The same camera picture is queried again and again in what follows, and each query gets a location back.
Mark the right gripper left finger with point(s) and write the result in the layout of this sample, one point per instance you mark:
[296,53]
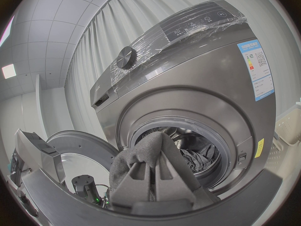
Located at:
[141,185]

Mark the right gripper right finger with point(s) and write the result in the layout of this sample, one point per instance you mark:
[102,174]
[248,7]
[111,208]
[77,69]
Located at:
[174,187]

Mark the dark grey garment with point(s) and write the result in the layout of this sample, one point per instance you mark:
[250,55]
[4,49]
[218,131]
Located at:
[141,147]

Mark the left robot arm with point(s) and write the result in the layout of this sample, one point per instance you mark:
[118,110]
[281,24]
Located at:
[47,154]

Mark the heap of dark clothes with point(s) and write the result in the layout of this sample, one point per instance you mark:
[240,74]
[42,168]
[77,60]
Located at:
[202,156]

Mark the washing machine door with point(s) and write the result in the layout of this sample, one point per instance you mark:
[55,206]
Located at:
[77,154]

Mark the grey washing machine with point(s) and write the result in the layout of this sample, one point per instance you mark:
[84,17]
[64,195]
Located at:
[188,79]

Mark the cream laundry basket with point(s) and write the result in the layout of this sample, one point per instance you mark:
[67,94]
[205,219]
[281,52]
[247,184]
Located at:
[285,131]

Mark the ceiling light panel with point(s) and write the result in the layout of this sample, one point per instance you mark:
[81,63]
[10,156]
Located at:
[8,71]

